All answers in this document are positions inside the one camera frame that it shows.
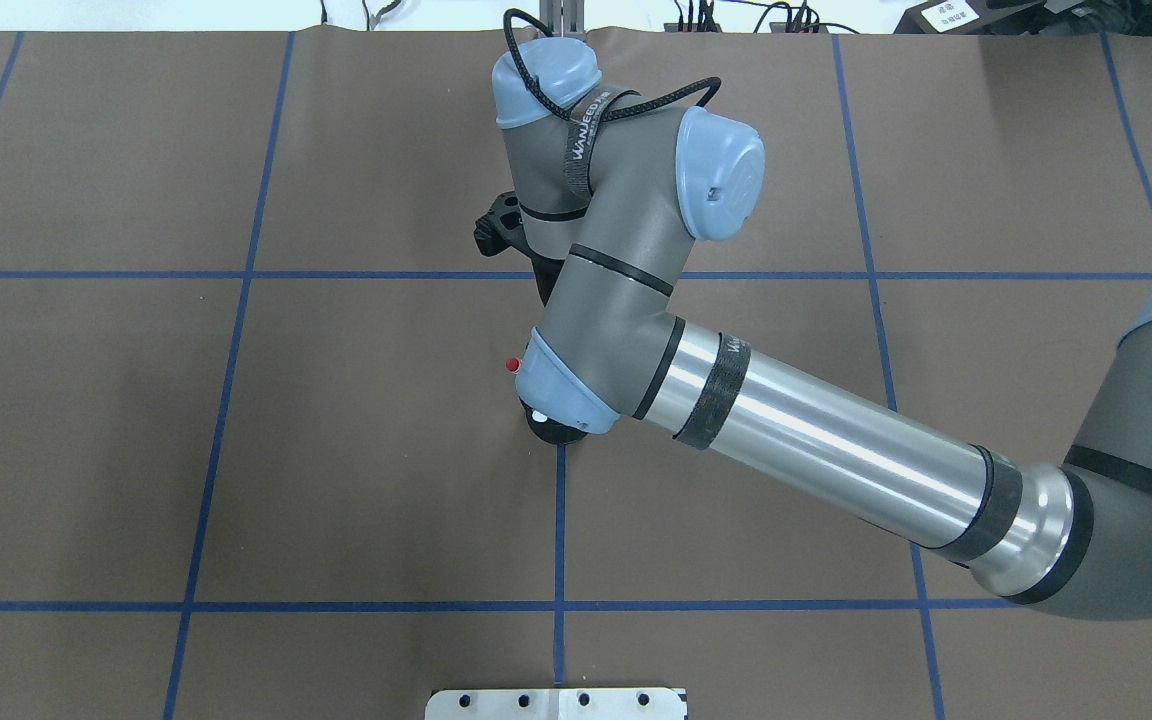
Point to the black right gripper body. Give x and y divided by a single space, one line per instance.
547 278

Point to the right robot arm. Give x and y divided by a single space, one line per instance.
610 195

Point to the black mesh pen cup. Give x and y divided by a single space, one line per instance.
552 431

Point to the black device with label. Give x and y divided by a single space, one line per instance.
968 18

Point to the grey aluminium frame post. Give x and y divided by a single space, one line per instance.
565 18

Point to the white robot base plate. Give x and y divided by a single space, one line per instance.
559 703

